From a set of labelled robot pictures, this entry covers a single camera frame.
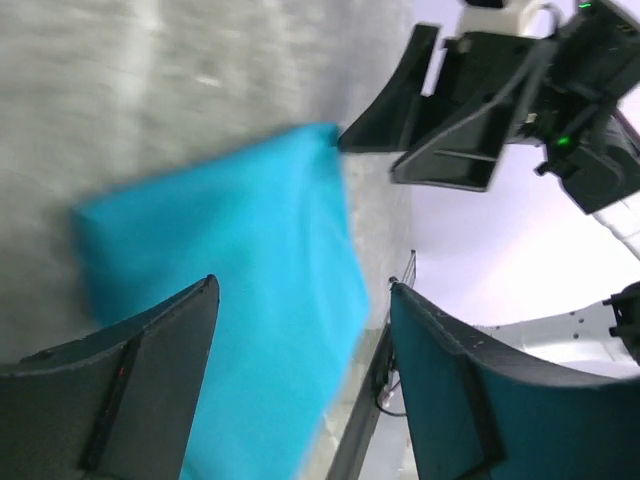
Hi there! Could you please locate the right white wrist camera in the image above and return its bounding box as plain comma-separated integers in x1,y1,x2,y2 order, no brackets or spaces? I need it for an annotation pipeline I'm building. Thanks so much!
443,0,563,54

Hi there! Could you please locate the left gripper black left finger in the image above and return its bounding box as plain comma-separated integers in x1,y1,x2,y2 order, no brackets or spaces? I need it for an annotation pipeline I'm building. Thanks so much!
1,276,219,479

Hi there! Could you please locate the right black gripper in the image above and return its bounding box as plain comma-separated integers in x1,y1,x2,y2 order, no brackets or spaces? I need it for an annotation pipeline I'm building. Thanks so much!
339,1,639,214

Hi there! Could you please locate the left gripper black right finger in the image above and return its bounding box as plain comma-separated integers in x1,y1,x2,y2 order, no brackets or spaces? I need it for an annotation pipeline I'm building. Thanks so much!
391,283,639,479

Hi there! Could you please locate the teal t-shirt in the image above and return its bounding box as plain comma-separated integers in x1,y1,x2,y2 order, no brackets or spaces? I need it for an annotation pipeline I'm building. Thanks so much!
73,123,369,479

